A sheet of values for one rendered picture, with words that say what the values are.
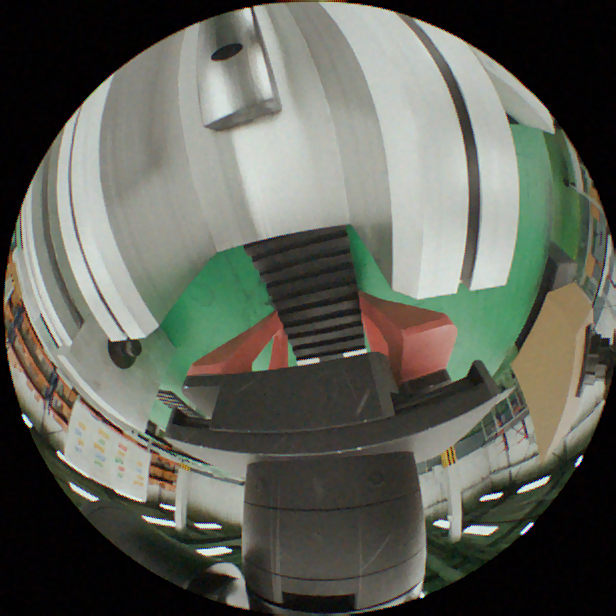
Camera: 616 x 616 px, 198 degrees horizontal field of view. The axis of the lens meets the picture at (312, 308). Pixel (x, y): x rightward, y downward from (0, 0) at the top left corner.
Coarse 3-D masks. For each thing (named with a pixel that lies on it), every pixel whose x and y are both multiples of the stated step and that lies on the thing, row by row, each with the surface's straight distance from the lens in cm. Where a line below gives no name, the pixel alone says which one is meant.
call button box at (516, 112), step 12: (480, 60) 11; (492, 60) 13; (492, 72) 11; (504, 72) 13; (504, 84) 12; (516, 84) 14; (504, 96) 14; (516, 96) 13; (528, 96) 14; (504, 108) 16; (516, 108) 15; (528, 108) 14; (540, 108) 16; (516, 120) 18; (528, 120) 17; (540, 120) 16; (552, 132) 17
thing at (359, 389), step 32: (224, 352) 8; (256, 352) 9; (192, 384) 7; (224, 384) 6; (256, 384) 6; (288, 384) 5; (320, 384) 5; (352, 384) 5; (384, 384) 5; (224, 416) 6; (256, 416) 5; (288, 416) 5; (320, 416) 5; (352, 416) 5; (384, 416) 4
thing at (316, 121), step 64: (128, 64) 8; (192, 64) 10; (256, 64) 6; (320, 64) 6; (384, 64) 3; (448, 64) 4; (128, 128) 6; (192, 128) 8; (256, 128) 7; (320, 128) 6; (384, 128) 3; (448, 128) 3; (64, 192) 6; (128, 192) 5; (192, 192) 7; (256, 192) 6; (320, 192) 6; (384, 192) 3; (448, 192) 3; (512, 192) 4; (128, 256) 4; (192, 256) 6; (384, 256) 3; (448, 256) 3; (512, 256) 4; (128, 320) 5
